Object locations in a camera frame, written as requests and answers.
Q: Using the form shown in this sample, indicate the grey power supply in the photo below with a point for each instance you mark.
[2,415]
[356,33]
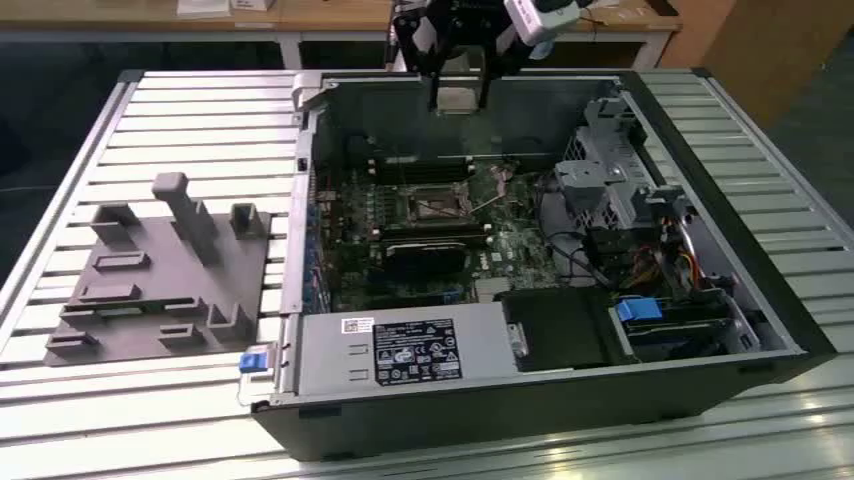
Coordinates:
[333,350]

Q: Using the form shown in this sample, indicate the black graphics card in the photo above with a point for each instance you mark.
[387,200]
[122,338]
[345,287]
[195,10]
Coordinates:
[427,260]

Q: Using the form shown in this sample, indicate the silver chipset heatsink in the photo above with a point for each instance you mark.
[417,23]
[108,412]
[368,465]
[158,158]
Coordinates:
[492,290]

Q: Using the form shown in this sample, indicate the black RAM slot bank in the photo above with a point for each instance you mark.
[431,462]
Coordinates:
[427,170]
[433,235]

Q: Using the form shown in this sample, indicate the green motherboard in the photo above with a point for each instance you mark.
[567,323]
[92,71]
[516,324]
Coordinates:
[513,250]

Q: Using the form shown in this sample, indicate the blue case latch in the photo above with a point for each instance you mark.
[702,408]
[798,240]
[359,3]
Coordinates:
[252,362]

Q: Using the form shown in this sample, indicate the grey parts rack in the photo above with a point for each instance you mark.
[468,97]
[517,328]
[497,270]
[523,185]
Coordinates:
[167,300]

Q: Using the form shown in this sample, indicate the metal locking lever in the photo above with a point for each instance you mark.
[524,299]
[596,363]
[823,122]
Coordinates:
[487,204]
[401,170]

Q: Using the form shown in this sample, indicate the black PC case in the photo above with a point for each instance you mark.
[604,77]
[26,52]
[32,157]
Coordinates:
[467,430]

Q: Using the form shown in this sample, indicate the wooden desk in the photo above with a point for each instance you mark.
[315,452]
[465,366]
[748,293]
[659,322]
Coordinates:
[133,22]

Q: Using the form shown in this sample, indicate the white box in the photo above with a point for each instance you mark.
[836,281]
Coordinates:
[203,9]
[252,5]

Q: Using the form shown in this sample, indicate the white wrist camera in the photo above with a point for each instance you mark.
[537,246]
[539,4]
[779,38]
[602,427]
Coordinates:
[540,20]

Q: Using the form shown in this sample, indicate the wooden cabinet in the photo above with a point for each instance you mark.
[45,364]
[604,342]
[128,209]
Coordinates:
[767,50]

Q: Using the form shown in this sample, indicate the black plastic shroud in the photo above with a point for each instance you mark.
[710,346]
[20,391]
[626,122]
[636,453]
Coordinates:
[560,325]

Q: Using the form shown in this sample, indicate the blue disk carrier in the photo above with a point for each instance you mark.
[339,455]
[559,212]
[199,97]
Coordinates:
[639,311]

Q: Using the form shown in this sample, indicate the silver CPU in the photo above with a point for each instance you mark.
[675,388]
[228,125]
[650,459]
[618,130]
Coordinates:
[460,100]

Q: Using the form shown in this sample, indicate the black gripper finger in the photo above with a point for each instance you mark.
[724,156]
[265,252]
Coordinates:
[435,95]
[487,92]

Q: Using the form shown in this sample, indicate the metal drive cage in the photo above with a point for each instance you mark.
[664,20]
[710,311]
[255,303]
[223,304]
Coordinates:
[600,175]

